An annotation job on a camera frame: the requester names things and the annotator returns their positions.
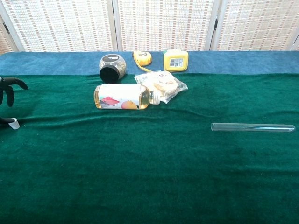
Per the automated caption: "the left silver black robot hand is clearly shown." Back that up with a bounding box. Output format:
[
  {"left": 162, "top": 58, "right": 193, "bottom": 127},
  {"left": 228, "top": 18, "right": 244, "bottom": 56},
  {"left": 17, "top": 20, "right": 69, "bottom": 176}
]
[{"left": 0, "top": 76, "right": 29, "bottom": 129}]

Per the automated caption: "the woven folding screen panel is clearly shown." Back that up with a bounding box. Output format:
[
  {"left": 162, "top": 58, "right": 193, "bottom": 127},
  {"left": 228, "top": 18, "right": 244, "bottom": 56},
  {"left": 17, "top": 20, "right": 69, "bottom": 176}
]
[
  {"left": 0, "top": 0, "right": 117, "bottom": 52},
  {"left": 289, "top": 32, "right": 299, "bottom": 51},
  {"left": 0, "top": 21, "right": 12, "bottom": 56},
  {"left": 112, "top": 0, "right": 221, "bottom": 52},
  {"left": 210, "top": 0, "right": 299, "bottom": 51}
]

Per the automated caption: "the clear glass test tube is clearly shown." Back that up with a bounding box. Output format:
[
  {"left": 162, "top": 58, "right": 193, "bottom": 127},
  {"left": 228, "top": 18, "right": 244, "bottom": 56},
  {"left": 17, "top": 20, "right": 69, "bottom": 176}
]
[{"left": 211, "top": 122, "right": 296, "bottom": 133}]

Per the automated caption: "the labelled bottle of yellow liquid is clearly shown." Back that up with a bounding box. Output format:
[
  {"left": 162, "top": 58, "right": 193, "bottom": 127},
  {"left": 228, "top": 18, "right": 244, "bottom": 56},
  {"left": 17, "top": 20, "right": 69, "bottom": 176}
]
[{"left": 93, "top": 84, "right": 161, "bottom": 110}]

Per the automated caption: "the yellow tape measure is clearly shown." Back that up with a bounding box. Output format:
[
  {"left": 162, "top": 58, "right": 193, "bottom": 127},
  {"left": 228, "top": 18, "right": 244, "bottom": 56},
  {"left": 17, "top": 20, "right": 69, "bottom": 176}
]
[{"left": 133, "top": 50, "right": 155, "bottom": 72}]

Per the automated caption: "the green velvet cloth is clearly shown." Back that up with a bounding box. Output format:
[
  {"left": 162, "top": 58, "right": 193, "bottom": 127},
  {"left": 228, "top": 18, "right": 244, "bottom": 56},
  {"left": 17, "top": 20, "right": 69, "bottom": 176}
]
[{"left": 0, "top": 73, "right": 299, "bottom": 224}]

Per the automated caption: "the small white cap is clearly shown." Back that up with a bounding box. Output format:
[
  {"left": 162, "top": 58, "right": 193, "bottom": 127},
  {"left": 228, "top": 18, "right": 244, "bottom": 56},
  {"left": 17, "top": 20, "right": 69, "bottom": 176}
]
[{"left": 9, "top": 118, "right": 21, "bottom": 130}]

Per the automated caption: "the yellow box with green lid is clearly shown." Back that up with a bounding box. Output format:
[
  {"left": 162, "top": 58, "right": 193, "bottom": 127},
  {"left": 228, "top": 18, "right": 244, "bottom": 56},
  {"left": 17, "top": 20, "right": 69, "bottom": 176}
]
[{"left": 163, "top": 49, "right": 189, "bottom": 72}]

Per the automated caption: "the clear bag of bread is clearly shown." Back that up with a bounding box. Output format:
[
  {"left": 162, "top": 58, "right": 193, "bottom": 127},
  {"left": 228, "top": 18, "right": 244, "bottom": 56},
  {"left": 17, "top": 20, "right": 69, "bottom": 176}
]
[{"left": 134, "top": 70, "right": 189, "bottom": 105}]

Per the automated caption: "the round jar with black lid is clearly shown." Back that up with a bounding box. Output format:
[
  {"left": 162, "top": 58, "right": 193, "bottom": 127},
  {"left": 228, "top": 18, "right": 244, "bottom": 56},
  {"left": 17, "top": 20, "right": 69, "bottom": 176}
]
[{"left": 99, "top": 54, "right": 127, "bottom": 84}]

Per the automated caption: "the blue table cover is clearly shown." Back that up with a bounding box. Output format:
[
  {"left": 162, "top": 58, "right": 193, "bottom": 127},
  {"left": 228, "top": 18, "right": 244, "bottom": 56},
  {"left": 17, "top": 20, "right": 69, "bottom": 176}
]
[{"left": 0, "top": 50, "right": 299, "bottom": 77}]

